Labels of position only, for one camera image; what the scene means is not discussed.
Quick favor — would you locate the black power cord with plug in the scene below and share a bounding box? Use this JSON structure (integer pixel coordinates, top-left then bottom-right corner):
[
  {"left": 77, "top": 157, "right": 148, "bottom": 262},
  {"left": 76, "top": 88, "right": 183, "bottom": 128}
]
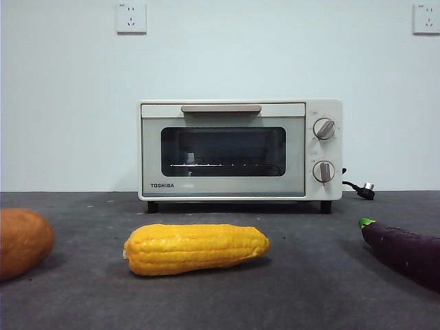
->
[{"left": 341, "top": 167, "right": 376, "bottom": 201}]

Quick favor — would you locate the orange sweet potato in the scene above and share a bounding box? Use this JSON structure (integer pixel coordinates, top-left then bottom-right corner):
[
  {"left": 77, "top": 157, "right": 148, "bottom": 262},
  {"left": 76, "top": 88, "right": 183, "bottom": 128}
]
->
[{"left": 0, "top": 208, "right": 56, "bottom": 283}]

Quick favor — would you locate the oven door with beige handle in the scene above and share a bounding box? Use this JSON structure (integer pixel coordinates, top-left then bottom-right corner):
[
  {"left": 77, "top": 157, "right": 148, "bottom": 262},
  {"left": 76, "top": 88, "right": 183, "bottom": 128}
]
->
[{"left": 141, "top": 102, "right": 306, "bottom": 198}]

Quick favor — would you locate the purple eggplant with green stem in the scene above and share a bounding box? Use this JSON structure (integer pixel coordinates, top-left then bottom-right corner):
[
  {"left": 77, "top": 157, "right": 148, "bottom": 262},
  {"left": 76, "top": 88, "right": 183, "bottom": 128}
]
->
[{"left": 357, "top": 216, "right": 440, "bottom": 294}]

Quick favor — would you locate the white wall socket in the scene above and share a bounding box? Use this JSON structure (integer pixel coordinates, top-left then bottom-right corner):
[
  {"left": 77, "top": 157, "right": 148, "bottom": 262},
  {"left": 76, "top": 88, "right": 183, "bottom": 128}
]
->
[
  {"left": 412, "top": 3, "right": 440, "bottom": 36},
  {"left": 115, "top": 2, "right": 148, "bottom": 35}
]

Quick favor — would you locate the metal wire oven rack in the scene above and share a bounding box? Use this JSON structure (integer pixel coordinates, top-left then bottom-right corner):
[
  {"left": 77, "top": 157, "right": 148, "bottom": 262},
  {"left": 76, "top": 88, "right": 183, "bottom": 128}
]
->
[{"left": 169, "top": 160, "right": 280, "bottom": 170}]

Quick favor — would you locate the white Toshiba toaster oven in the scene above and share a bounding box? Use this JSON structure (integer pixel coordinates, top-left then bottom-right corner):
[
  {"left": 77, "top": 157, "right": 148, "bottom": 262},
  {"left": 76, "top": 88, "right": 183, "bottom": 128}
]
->
[{"left": 138, "top": 98, "right": 344, "bottom": 215}]

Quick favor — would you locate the white oven knob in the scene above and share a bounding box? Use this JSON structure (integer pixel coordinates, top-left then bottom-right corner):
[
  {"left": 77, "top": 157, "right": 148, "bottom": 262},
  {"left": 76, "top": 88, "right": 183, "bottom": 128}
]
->
[
  {"left": 313, "top": 118, "right": 337, "bottom": 141},
  {"left": 311, "top": 159, "right": 336, "bottom": 183}
]

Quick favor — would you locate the yellow corn cob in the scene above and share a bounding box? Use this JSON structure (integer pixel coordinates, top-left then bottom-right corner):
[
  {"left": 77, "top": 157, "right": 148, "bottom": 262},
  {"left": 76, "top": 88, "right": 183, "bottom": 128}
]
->
[{"left": 122, "top": 223, "right": 271, "bottom": 276}]

